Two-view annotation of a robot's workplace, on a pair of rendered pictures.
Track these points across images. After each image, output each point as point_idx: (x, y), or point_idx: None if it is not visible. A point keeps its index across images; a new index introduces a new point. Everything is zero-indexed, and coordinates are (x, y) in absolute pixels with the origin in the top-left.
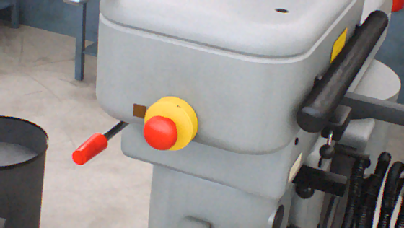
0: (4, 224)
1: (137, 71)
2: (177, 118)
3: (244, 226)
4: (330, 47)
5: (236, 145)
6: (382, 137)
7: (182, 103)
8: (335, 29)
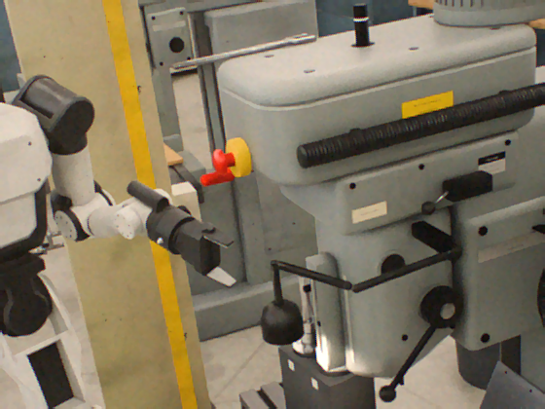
0: (230, 242)
1: (228, 119)
2: (234, 152)
3: (353, 264)
4: (390, 106)
5: (266, 175)
6: None
7: (239, 141)
8: (396, 90)
